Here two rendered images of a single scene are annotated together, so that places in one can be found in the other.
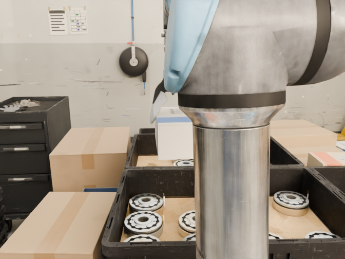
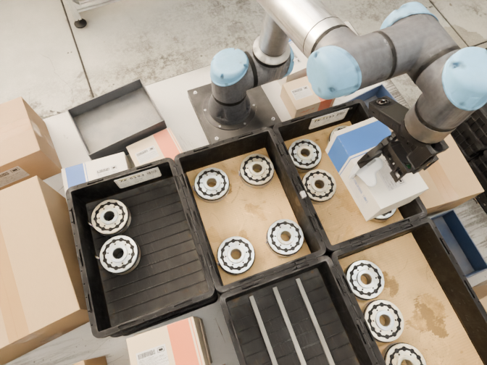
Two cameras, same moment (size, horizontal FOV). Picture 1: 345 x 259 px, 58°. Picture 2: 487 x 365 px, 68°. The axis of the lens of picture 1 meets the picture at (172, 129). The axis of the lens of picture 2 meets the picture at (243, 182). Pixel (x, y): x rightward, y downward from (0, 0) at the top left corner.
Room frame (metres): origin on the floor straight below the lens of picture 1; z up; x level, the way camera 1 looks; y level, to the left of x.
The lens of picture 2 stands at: (1.03, -0.42, 1.84)
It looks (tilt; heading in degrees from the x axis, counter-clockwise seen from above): 68 degrees down; 159
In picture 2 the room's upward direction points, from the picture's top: 3 degrees clockwise
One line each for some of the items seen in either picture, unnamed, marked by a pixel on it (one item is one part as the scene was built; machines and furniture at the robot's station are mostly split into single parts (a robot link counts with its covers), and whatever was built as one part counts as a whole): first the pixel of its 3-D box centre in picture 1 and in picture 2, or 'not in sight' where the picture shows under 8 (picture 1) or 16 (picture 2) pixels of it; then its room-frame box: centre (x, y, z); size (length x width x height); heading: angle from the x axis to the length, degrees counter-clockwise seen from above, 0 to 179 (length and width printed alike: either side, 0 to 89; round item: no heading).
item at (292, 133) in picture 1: (281, 145); not in sight; (1.54, -0.57, 0.80); 0.40 x 0.30 x 0.20; 98
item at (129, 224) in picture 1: (143, 221); not in sight; (0.73, 0.08, 0.86); 0.10 x 0.10 x 0.01
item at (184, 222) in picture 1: (197, 220); (319, 185); (0.73, -0.07, 0.86); 0.10 x 0.10 x 0.01
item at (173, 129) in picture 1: (178, 130); (372, 167); (0.80, -0.02, 1.09); 0.20 x 0.12 x 0.09; 5
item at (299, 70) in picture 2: not in sight; (285, 59); (0.18, 0.05, 0.74); 0.20 x 0.12 x 0.09; 10
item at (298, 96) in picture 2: not in sight; (307, 95); (0.36, 0.07, 0.74); 0.16 x 0.12 x 0.07; 94
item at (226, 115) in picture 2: not in sight; (229, 99); (0.32, -0.22, 0.80); 0.15 x 0.15 x 0.10
